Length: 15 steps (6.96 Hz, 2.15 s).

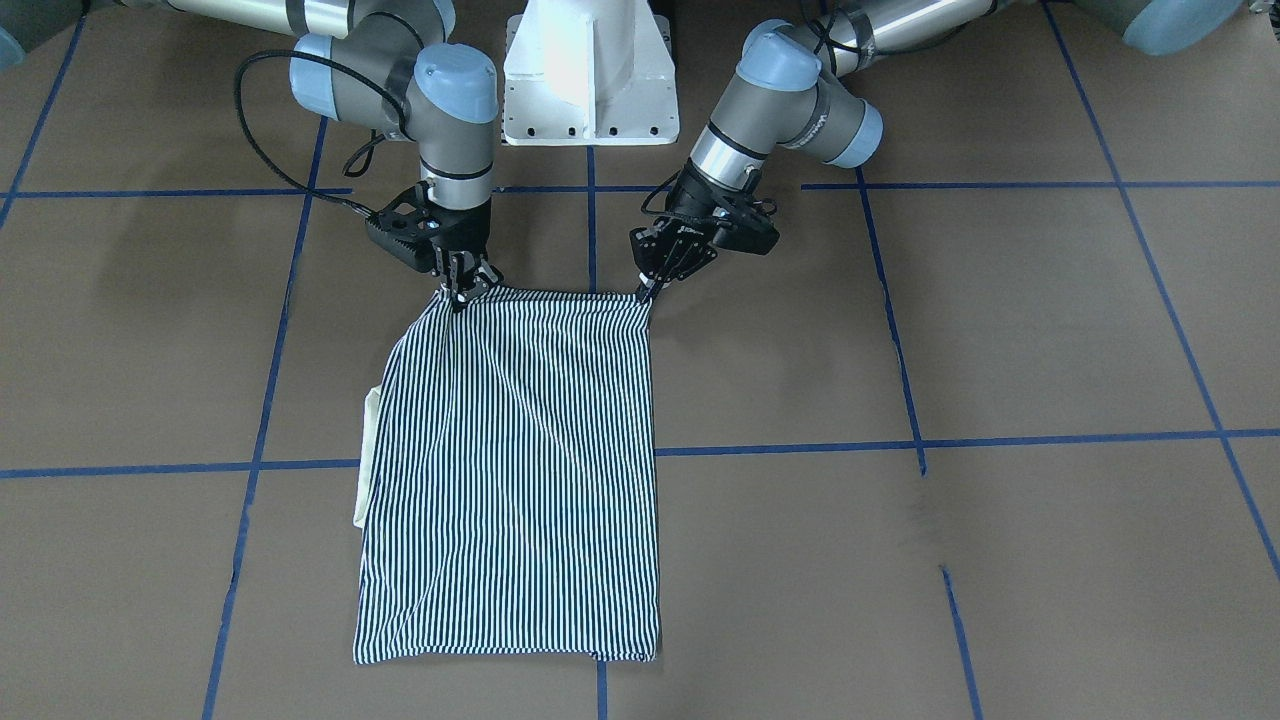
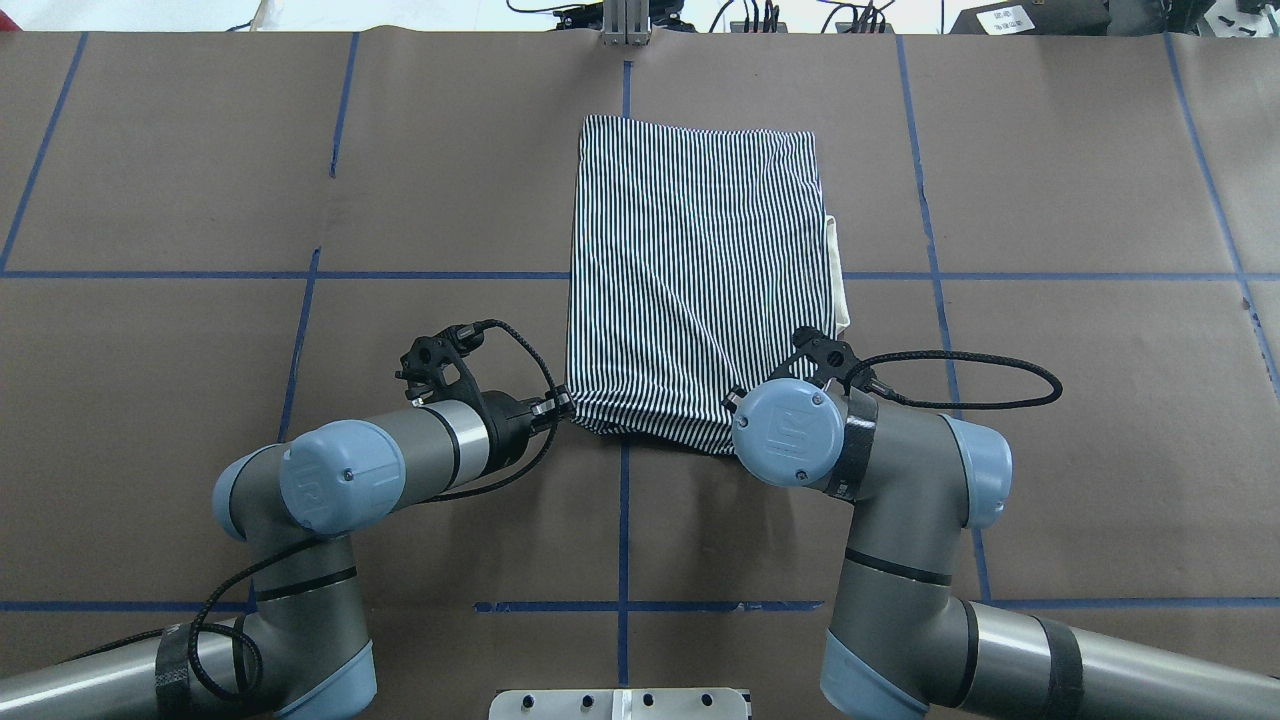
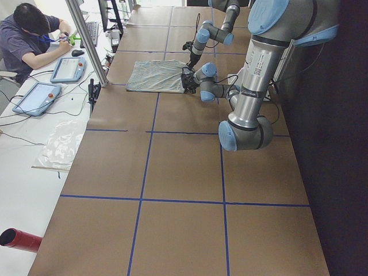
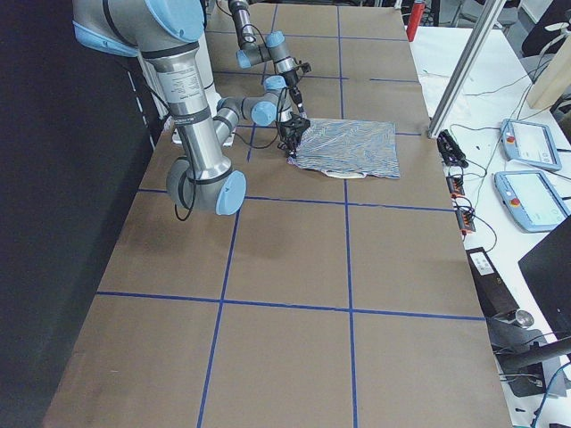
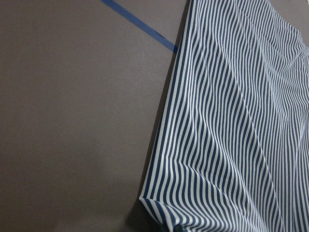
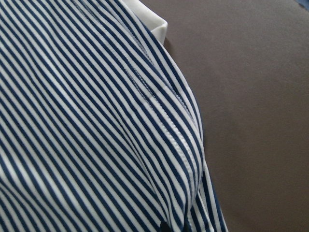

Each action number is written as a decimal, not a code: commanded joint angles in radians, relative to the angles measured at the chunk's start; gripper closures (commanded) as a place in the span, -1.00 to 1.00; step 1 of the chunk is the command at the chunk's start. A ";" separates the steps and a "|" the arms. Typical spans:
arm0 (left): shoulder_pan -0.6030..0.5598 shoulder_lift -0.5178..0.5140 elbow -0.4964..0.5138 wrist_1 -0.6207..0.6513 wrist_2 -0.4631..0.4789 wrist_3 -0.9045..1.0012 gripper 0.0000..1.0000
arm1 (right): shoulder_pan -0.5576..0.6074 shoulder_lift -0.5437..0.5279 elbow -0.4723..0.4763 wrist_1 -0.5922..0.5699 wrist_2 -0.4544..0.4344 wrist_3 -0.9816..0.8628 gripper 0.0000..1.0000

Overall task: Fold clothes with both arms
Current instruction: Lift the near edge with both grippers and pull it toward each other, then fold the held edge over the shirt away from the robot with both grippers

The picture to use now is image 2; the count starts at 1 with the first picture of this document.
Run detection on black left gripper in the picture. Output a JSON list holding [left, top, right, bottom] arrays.
[[481, 389, 575, 471]]

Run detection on striped polo shirt white collar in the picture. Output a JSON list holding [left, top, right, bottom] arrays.
[[566, 115, 850, 455]]

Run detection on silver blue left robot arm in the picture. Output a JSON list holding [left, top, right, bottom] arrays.
[[3, 387, 573, 719]]

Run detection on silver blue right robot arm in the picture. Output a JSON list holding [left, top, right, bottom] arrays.
[[724, 378, 1279, 719]]

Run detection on black box white label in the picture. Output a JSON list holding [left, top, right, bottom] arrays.
[[947, 1, 1112, 36]]

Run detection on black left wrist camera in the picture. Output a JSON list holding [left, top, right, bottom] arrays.
[[396, 323, 483, 409]]

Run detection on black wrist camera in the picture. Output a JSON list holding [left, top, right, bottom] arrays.
[[767, 325, 890, 397], [396, 323, 483, 409]]

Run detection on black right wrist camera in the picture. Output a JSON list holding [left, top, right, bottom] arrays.
[[767, 325, 890, 397]]

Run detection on white pedestal base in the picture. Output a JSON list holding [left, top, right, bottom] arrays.
[[488, 687, 754, 719]]

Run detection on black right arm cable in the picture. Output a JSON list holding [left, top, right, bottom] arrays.
[[860, 350, 1062, 411]]

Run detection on aluminium frame post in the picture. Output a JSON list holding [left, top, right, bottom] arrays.
[[600, 0, 652, 47]]

